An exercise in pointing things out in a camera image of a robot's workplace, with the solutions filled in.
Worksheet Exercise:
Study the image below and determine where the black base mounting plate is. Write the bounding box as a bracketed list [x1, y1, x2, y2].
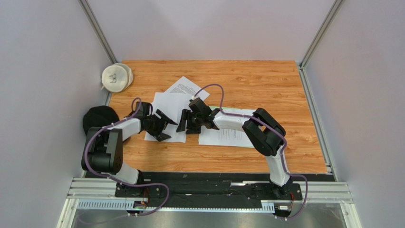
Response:
[115, 172, 303, 209]

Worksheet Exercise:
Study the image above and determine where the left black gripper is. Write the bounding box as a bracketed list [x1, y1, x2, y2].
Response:
[145, 110, 177, 142]

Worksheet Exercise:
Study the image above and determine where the cream round zip pouch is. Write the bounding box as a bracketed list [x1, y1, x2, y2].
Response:
[101, 63, 134, 93]

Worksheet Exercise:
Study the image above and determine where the white paper sheet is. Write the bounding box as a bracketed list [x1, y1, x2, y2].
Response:
[152, 93, 191, 143]

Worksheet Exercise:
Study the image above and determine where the signature page paper sheet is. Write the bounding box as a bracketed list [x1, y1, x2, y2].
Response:
[198, 127, 254, 148]

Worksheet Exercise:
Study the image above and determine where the text-filled paper sheet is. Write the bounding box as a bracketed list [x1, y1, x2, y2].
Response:
[164, 76, 210, 100]

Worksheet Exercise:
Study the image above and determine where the black NY baseball cap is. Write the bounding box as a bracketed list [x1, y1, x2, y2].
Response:
[82, 105, 119, 135]

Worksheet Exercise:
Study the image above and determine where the right aluminium corner post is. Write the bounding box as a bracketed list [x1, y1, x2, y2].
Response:
[299, 0, 345, 69]

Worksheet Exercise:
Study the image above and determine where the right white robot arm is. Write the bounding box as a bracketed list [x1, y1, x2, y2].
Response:
[176, 98, 291, 187]

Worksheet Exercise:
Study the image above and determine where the aluminium corner post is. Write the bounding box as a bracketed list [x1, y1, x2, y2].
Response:
[299, 0, 345, 69]
[78, 0, 118, 64]

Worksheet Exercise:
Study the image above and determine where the left aluminium corner post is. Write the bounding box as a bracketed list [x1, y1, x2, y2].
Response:
[78, 0, 118, 64]

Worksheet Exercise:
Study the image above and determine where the aluminium front rail frame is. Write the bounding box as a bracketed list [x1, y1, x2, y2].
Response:
[57, 174, 361, 228]

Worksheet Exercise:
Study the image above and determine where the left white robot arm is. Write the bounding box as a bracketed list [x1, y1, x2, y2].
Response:
[81, 101, 176, 186]

